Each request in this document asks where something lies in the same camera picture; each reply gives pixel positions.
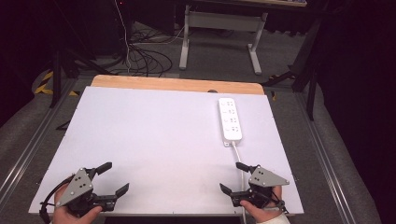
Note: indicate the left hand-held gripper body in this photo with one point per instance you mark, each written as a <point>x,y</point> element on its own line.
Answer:
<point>76,186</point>

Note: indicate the white table board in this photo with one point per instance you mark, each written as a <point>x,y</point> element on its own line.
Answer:
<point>155,140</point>

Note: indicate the person's left hand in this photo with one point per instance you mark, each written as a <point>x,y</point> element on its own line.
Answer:
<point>62,216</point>

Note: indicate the black tripod stand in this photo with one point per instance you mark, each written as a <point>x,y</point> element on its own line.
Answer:
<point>306,77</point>

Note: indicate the yellow black floor tape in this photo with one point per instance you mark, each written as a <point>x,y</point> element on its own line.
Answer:
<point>45,85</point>

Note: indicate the metal floor rail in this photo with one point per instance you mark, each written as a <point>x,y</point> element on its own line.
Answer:
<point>325,161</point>
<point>34,143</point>

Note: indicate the black metal stand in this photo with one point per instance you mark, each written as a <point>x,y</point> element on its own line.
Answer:
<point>56,77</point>

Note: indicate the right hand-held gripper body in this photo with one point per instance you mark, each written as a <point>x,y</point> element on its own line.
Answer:
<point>264,179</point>

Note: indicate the grey metal desk frame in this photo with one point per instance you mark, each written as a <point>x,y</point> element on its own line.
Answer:
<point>222,21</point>

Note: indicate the person's right hand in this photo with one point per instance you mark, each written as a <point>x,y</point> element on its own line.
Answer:
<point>261,213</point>

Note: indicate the white power strip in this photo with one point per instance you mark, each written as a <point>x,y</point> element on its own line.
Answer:
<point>230,119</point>

